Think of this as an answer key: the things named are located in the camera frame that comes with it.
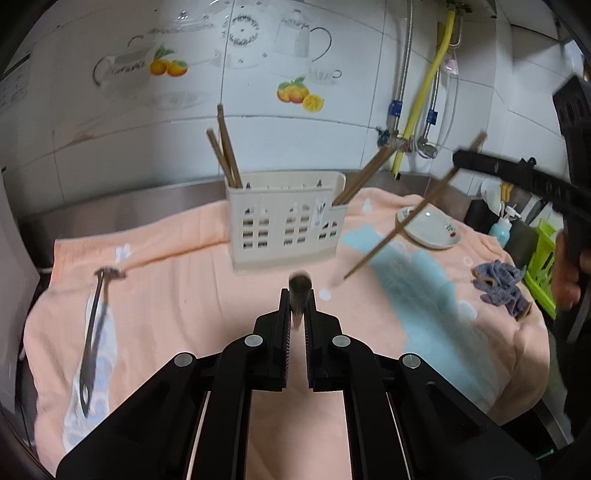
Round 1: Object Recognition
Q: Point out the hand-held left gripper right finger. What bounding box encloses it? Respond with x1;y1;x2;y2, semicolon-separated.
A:
302;290;544;480

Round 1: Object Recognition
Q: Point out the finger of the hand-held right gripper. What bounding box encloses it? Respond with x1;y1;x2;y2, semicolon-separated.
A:
452;148;570;210

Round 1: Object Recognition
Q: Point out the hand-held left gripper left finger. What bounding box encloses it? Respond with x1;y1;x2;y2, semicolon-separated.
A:
55;288;293;480

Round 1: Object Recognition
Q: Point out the beige plastic utensil holder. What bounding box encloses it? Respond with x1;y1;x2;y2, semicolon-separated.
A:
225;171;347;272

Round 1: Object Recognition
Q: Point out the person's right hand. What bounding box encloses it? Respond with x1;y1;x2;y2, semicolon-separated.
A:
553;231;583;311

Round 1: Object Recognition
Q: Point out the blue soap pump bottle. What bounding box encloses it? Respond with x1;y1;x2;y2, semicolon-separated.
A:
488;205;514;248

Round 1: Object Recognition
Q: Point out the white floral plate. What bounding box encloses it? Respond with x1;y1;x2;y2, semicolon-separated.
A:
397;205;463;250

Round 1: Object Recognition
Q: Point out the green plastic basket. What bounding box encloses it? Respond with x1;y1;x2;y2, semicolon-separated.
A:
523;219;568;320

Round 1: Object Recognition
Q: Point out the peach printed towel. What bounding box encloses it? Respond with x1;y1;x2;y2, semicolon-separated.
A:
22;186;551;480

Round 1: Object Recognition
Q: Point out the metal pipe valve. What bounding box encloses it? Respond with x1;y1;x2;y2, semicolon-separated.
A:
376;126;439;158

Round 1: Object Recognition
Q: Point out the grey dish cloth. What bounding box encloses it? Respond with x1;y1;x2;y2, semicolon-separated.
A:
471;259;533;318

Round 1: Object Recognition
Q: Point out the metal skimmer ladle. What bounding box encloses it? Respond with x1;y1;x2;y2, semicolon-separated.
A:
78;266;127;419

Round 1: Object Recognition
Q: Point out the white plastic board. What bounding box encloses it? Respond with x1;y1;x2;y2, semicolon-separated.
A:
0;168;41;409

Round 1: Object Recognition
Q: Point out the thin white hose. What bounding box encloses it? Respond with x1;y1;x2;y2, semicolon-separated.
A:
418;55;459;155

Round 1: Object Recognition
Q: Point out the yellow gas hose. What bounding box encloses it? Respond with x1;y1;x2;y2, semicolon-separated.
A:
391;9;459;182

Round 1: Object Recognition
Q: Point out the braided metal hose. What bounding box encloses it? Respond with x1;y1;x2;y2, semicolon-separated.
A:
387;0;415;136

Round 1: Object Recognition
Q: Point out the wall notice sticker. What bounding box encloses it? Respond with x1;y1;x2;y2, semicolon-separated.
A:
0;50;32;114

